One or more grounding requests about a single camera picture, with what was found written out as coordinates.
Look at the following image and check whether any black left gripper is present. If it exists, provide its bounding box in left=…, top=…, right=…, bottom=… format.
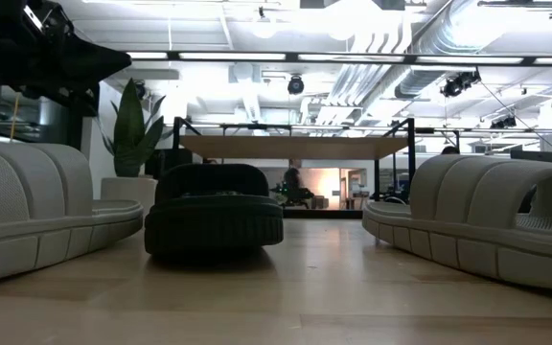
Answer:
left=0, top=0, right=132, bottom=104

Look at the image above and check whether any grey rubber slide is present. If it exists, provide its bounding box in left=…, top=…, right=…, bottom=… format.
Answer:
left=0, top=142, right=145, bottom=288
left=361, top=153, right=552, bottom=292

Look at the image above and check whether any black rubber slide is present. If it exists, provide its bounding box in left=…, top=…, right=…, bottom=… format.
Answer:
left=143, top=163, right=286, bottom=259

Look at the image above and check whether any snake plant in white pot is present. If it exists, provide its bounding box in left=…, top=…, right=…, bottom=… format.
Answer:
left=94, top=78, right=168, bottom=218

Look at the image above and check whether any overhead light bar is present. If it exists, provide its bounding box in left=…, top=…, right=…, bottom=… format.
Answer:
left=126, top=49, right=552, bottom=67

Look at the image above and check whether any wooden shelf with black frame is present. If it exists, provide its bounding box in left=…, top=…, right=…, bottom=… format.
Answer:
left=172, top=116, right=417, bottom=220

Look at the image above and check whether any silver ventilation duct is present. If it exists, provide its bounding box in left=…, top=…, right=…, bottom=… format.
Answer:
left=393, top=0, right=481, bottom=101

